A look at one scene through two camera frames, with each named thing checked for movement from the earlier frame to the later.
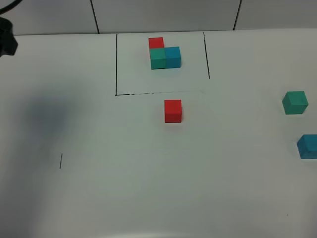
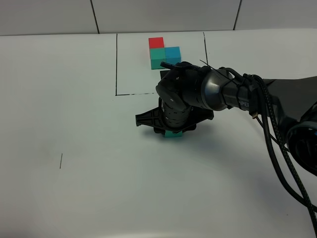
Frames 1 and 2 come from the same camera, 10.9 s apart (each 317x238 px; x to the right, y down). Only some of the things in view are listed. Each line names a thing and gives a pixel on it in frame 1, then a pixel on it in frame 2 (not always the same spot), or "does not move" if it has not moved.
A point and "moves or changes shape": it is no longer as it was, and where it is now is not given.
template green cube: x=157 y=57 does not move
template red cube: x=156 y=42 does not move
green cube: x=294 y=102 moves or changes shape
